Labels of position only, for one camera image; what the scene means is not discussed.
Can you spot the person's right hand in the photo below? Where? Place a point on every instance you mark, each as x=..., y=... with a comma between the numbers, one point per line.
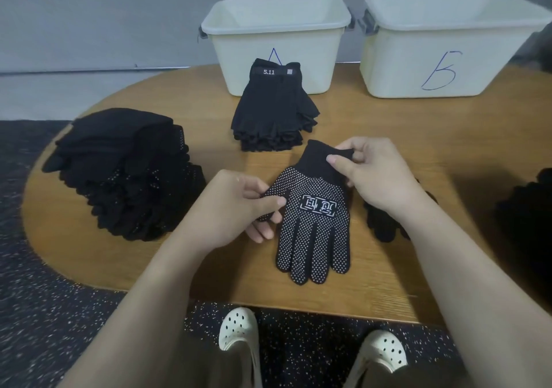
x=384, y=176

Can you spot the person's left hand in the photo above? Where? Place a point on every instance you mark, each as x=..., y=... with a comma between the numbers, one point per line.
x=224, y=215

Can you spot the white plastic bin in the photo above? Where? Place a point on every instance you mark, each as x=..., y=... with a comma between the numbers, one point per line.
x=388, y=64
x=233, y=64

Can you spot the pile of black gloves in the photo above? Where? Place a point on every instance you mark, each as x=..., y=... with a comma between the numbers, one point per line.
x=69, y=181

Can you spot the stack of black gloves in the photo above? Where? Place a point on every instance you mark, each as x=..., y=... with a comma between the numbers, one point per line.
x=53, y=163

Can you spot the person's right forearm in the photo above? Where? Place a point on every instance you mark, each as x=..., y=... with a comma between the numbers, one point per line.
x=483, y=297

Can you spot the person's left forearm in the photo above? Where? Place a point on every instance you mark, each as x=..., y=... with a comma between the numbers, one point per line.
x=138, y=323

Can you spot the person's left white shoe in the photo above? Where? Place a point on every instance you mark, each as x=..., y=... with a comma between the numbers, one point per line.
x=240, y=336

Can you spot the person's white shoe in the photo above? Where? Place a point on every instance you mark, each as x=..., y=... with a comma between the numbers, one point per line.
x=240, y=336
x=379, y=349

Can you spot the person's left leg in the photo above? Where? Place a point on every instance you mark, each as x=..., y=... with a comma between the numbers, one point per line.
x=211, y=366

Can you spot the person's right white shoe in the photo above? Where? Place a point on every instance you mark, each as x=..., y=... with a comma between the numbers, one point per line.
x=379, y=349

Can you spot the grey wall pipe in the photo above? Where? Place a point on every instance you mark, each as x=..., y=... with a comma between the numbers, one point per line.
x=86, y=70

